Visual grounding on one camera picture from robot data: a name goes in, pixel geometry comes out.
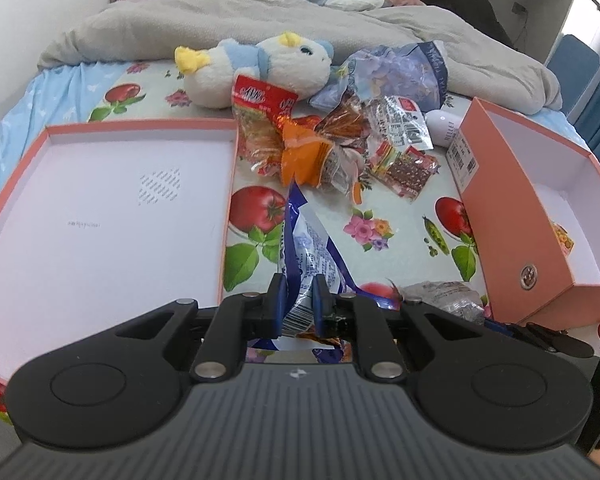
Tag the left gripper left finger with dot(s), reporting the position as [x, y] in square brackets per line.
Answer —
[275, 304]

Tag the red yellow snack packet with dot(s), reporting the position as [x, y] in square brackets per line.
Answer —
[257, 107]

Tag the pink gift box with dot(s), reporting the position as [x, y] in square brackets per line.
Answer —
[533, 203]

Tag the large pale blue snack bag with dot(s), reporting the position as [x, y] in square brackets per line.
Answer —
[416, 71]

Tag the white barcode snack packet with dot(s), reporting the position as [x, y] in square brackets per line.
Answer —
[400, 121]

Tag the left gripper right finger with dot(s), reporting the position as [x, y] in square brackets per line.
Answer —
[322, 304]

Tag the blue star bedsheet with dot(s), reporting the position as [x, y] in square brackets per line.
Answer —
[59, 96]

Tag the orange snack packet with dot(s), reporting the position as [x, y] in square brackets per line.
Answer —
[304, 154]

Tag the white bottle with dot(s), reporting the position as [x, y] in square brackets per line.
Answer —
[442, 127]

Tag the blue chair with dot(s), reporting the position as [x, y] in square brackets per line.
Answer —
[574, 64]

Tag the penguin plush toy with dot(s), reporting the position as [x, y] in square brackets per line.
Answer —
[289, 61]

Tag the blue white snack bag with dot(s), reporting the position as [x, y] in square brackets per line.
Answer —
[304, 251]

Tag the clear brown strips packet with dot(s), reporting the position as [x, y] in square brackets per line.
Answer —
[346, 123]

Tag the red brown sticks packet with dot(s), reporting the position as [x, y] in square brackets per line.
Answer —
[405, 173]

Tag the grey blanket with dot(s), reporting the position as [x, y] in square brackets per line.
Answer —
[146, 30]

